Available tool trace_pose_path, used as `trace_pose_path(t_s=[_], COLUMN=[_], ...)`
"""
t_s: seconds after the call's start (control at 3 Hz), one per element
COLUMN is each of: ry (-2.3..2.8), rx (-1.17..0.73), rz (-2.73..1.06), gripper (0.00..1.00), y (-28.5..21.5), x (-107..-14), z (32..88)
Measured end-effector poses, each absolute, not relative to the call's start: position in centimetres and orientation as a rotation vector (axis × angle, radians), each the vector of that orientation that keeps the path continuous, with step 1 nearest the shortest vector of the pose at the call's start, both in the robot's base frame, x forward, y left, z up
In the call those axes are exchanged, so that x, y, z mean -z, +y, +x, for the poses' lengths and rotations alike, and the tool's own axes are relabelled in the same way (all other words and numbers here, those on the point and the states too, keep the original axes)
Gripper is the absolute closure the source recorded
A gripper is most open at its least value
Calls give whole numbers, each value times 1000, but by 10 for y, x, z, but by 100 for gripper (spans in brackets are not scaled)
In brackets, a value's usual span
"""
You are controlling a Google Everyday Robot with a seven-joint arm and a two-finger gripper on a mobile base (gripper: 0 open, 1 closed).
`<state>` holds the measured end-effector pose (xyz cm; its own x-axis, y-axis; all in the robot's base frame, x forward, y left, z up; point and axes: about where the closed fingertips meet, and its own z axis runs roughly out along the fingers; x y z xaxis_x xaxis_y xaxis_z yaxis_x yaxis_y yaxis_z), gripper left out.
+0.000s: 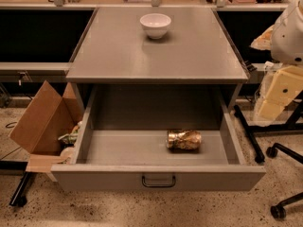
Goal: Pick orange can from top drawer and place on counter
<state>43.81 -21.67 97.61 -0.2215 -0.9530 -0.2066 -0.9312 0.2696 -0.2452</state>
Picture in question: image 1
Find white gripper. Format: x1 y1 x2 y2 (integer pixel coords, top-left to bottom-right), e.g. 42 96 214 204
256 65 303 121

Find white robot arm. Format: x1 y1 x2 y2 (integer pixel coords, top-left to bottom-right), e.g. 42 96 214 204
253 0 303 127

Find grey cabinet counter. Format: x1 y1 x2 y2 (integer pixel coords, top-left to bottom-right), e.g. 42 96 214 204
67 7 247 130

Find open grey top drawer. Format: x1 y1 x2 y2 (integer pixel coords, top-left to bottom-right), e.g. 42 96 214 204
51 86 265 191

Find black stand leg right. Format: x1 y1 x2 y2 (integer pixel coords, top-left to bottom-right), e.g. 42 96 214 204
234 101 303 163

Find black stand leg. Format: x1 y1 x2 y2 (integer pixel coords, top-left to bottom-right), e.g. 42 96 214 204
234 101 303 163
0 160 34 207

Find black office chair base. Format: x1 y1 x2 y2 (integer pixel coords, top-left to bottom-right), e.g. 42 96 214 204
265 142 303 220

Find white ceramic bowl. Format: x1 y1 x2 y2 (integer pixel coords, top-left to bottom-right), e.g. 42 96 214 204
140 13 171 39

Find trash items in box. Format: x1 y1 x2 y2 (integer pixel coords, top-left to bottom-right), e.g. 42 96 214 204
58 121 82 157

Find brown cardboard box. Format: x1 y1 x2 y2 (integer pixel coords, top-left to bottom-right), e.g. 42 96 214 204
9 81 83 173

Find black stand leg left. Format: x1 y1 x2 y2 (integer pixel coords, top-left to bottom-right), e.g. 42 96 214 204
0 160 34 207

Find black drawer handle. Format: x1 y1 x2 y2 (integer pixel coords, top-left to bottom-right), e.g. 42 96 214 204
141 176 176 188

